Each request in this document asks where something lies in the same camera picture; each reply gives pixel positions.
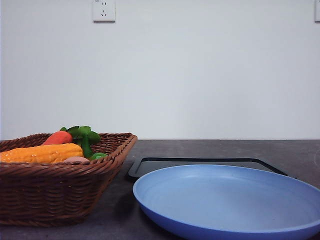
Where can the yellow toy corn cob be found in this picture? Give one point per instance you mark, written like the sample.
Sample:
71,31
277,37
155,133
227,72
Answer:
45,154

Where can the green toy vegetable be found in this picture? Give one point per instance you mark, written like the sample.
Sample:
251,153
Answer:
97,156

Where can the brown egg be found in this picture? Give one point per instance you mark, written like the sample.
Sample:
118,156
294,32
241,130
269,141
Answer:
76,159

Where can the black tray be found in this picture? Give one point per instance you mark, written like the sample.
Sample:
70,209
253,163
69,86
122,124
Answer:
145,165

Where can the blue plate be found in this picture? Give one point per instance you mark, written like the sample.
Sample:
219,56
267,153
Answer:
229,202

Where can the white wall socket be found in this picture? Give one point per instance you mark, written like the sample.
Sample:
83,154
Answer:
104,11

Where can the orange toy carrot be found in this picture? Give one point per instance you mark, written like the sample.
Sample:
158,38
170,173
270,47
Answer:
58,137

